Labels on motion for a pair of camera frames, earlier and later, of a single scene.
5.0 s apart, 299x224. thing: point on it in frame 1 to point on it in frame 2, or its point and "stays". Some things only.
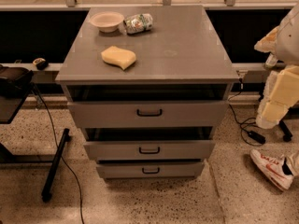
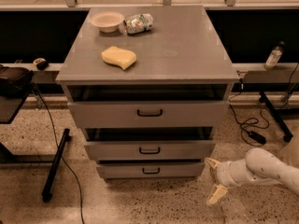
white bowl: x=107 y=21 stays
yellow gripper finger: x=286 y=88 to x=212 y=161
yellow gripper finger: x=274 y=111 to x=219 y=190
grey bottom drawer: x=149 y=170 stays
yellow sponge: x=117 y=56 stays
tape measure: x=40 y=63 stays
